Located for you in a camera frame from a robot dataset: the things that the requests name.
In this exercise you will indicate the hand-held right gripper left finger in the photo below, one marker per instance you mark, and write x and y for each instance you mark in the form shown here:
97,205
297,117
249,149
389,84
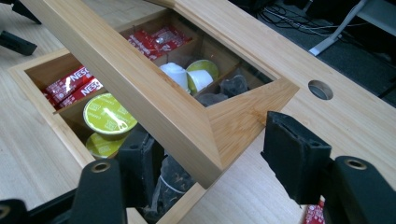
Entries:
140,168

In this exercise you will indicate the single red coffee sachet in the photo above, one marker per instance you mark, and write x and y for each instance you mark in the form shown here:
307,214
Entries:
314,214

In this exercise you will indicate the white capsule with green lid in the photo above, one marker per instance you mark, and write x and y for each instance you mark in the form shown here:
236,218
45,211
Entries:
204,65
106,115
101,146
200,81
174,74

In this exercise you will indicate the white desk leg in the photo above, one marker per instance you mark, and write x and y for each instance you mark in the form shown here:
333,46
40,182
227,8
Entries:
339,29

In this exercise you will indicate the white desk frame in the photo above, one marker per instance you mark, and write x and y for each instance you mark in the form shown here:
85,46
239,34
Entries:
379,14

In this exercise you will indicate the pile of dark tea bags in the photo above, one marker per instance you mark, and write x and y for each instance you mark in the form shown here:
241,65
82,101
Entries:
233,85

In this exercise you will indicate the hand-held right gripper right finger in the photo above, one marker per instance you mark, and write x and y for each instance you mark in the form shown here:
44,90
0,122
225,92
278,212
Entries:
295,158

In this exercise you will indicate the wooden box with glass lid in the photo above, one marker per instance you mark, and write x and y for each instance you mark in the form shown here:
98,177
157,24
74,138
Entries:
140,93

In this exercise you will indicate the bundle of red sachets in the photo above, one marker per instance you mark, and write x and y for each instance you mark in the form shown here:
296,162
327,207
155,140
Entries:
74,85

